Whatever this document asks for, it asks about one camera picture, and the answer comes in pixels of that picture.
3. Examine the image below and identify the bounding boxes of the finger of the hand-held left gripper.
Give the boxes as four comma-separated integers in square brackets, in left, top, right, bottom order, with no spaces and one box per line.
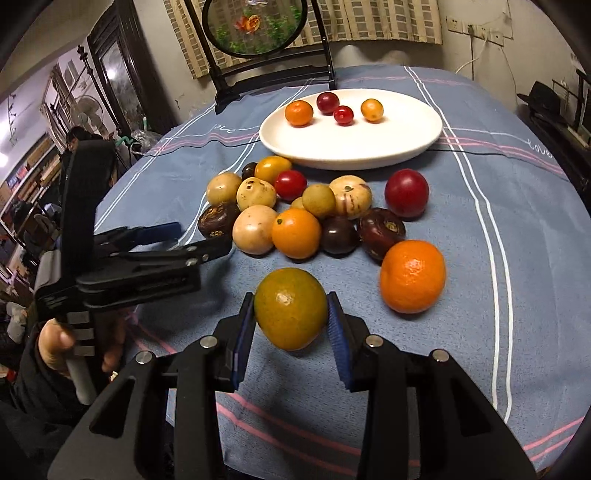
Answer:
[110,237,232,274]
[95,222,183,253]

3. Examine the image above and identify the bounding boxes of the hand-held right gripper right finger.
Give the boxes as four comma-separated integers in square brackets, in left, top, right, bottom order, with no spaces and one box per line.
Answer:
[325,292,539,480]

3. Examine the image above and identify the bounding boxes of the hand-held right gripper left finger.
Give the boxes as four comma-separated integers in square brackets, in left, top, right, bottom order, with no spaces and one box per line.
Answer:
[48,292,257,480]

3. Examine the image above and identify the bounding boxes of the dark purple passion fruit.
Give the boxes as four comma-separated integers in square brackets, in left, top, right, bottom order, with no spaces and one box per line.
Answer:
[198,203,241,241]

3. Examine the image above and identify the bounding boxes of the green-orange mandarin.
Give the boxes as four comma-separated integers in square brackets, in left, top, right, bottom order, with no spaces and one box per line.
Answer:
[254,268,328,352]

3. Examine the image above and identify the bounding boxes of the smooth pale beige round fruit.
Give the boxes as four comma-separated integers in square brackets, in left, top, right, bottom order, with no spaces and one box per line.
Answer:
[232,205,278,256]

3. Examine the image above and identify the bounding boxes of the yellow-beige round fruit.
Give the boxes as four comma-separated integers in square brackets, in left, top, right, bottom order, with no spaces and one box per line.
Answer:
[206,172,243,206]

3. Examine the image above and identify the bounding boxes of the beige round fruit dark spots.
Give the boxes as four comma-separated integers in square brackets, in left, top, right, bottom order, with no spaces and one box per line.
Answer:
[236,177,278,212]

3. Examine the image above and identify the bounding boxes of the large orange mandarin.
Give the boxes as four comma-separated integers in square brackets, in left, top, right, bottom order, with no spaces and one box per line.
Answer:
[379,240,447,315]

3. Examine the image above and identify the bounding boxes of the dark purple mangosteen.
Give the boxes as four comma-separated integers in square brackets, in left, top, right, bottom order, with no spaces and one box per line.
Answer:
[356,208,406,261]

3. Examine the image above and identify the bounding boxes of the yellow-brown speckled round fruit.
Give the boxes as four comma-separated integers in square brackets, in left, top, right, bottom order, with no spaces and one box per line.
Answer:
[302,183,337,219]

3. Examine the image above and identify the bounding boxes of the red plum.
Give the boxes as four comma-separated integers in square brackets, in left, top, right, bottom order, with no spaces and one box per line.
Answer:
[385,169,430,219]

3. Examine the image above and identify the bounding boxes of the white oval plate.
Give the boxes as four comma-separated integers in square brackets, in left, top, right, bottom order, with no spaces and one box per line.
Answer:
[259,89,444,171]

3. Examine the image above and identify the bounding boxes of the person's left forearm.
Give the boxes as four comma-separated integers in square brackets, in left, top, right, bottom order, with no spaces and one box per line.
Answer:
[0,323,100,430]

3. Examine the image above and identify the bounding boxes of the person's left hand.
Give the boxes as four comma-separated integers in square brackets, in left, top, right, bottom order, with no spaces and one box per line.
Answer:
[38,318,127,376]

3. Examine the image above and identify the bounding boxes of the cluttered wooden shelf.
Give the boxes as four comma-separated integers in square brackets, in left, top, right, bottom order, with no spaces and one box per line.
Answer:
[0,134,65,278]

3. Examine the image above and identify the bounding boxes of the standing fan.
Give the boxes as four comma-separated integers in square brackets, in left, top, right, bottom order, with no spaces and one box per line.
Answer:
[69,95,105,134]

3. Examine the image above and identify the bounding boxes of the yellow-orange tomato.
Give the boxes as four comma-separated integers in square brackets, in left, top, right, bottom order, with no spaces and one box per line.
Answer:
[254,156,293,184]

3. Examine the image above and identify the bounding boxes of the dark wooden cabinet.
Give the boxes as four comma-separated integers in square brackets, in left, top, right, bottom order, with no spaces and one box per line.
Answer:
[87,0,160,139]

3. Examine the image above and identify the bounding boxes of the beige round fruit purple streaks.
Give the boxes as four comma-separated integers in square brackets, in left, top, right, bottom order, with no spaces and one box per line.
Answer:
[329,175,373,220]

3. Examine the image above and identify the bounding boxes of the blue striped tablecloth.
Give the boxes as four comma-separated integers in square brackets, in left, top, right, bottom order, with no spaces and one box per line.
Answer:
[92,65,591,476]

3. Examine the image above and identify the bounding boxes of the small orange mandarin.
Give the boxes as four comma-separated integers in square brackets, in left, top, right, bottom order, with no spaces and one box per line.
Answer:
[285,100,315,128]

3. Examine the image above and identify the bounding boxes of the dark red cherry tomato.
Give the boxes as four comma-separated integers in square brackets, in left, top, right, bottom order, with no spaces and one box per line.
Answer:
[316,92,341,115]

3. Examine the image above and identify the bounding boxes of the round painted screen black stand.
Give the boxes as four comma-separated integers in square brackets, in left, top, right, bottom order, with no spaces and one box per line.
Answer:
[182,0,338,115]

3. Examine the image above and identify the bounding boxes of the checkered beige curtain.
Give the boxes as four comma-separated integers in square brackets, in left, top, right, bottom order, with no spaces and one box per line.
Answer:
[166,0,444,81]

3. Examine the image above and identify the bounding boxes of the black hat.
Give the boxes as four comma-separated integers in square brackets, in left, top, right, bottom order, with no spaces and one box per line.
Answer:
[517,80,571,121]

